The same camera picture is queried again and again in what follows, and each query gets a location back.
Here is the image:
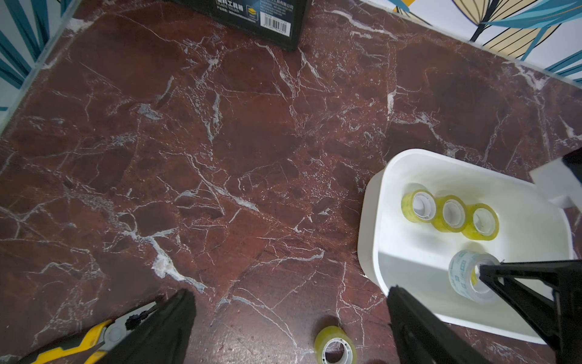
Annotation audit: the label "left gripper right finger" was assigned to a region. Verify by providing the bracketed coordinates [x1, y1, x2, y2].
[386, 286, 489, 363]

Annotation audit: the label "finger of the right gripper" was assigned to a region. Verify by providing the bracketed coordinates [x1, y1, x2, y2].
[478, 261, 564, 339]

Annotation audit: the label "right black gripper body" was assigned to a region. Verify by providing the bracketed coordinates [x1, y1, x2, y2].
[553, 260, 581, 363]

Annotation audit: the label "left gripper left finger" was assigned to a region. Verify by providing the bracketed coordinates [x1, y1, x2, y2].
[97, 289, 196, 363]

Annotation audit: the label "clear white tape roll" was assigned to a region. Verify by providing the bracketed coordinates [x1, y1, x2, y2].
[449, 250, 500, 305]

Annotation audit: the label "yellow tape roll four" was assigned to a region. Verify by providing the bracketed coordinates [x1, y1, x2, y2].
[314, 325, 358, 364]

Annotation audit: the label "yellow tape roll one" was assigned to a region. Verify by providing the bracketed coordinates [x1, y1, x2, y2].
[462, 203, 500, 241]

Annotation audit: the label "yellow tape roll six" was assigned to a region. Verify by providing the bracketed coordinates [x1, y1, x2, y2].
[431, 195, 468, 233]

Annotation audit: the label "white plastic storage box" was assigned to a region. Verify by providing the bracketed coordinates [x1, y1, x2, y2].
[358, 149, 574, 343]

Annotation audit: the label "yellow tape roll five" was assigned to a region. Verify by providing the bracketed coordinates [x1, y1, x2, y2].
[401, 190, 437, 224]

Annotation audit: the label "yellow black pliers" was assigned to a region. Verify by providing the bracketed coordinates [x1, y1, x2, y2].
[18, 301, 161, 363]

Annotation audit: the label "yellow black toolbox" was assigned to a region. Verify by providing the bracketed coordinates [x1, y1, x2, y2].
[178, 0, 312, 52]

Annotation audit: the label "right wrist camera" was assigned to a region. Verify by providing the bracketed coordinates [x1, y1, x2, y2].
[529, 148, 582, 211]

